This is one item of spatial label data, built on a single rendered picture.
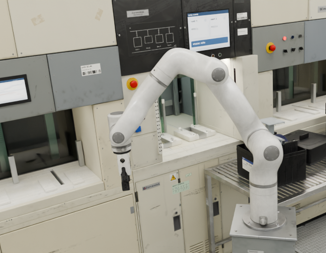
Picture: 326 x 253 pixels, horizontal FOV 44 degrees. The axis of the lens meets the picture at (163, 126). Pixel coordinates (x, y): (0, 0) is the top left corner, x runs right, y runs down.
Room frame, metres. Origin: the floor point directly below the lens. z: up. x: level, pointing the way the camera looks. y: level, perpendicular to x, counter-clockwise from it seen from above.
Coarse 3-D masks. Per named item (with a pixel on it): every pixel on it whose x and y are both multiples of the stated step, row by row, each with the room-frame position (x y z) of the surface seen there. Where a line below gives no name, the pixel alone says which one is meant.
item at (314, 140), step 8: (288, 136) 2.44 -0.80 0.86; (296, 136) 2.42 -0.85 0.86; (304, 136) 2.36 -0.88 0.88; (312, 136) 2.40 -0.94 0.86; (320, 136) 2.39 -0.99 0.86; (304, 144) 2.27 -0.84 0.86; (312, 144) 2.26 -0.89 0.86; (320, 144) 2.24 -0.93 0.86; (312, 152) 2.18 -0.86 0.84; (320, 152) 2.23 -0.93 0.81; (312, 160) 2.19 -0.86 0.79; (320, 160) 2.23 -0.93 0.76
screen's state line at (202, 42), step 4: (200, 40) 2.31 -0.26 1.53; (204, 40) 2.32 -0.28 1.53; (208, 40) 2.33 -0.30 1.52; (212, 40) 2.34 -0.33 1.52; (216, 40) 2.36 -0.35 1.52; (220, 40) 2.37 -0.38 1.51; (224, 40) 2.38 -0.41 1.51; (192, 44) 2.28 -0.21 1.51; (196, 44) 2.29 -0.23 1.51; (200, 44) 2.31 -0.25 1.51; (204, 44) 2.32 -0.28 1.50; (208, 44) 2.33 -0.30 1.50; (212, 44) 2.34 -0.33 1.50
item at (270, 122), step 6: (264, 120) 2.09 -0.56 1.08; (270, 120) 2.08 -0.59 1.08; (276, 120) 2.07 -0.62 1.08; (270, 126) 2.06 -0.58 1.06; (270, 132) 2.06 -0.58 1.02; (276, 132) 2.19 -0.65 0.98; (282, 144) 1.97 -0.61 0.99; (288, 144) 2.00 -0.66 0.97; (294, 144) 2.01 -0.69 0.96; (246, 150) 2.12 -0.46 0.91; (288, 150) 2.00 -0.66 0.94; (294, 150) 2.01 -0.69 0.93
